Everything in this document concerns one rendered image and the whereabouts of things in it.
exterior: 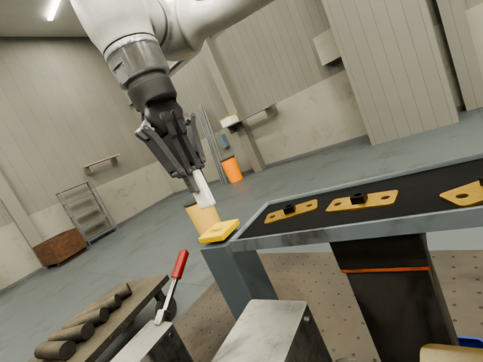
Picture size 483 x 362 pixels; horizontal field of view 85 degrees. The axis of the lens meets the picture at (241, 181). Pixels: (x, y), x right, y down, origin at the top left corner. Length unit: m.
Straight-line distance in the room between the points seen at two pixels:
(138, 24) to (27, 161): 9.98
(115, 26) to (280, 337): 0.46
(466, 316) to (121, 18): 0.93
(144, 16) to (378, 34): 5.24
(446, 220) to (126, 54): 0.45
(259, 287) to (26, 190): 9.85
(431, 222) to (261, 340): 0.20
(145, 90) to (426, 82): 5.29
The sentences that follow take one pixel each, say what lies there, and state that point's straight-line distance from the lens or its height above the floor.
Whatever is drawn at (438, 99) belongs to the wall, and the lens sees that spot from 5.60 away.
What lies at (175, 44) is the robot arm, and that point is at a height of 1.51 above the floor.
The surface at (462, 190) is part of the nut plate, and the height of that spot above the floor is 1.16.
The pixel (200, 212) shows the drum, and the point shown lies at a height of 0.50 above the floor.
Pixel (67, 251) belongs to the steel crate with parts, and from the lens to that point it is 8.80.
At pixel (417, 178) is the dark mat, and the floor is 1.16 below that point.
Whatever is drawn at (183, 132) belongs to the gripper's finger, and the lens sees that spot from 0.48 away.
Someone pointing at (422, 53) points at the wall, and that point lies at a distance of 5.53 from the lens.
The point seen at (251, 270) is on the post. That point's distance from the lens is 0.51.
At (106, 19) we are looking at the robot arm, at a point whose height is 1.53.
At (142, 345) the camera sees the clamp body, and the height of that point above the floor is 1.06.
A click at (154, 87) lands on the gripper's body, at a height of 1.42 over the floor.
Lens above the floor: 1.30
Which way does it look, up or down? 10 degrees down
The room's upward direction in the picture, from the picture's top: 24 degrees counter-clockwise
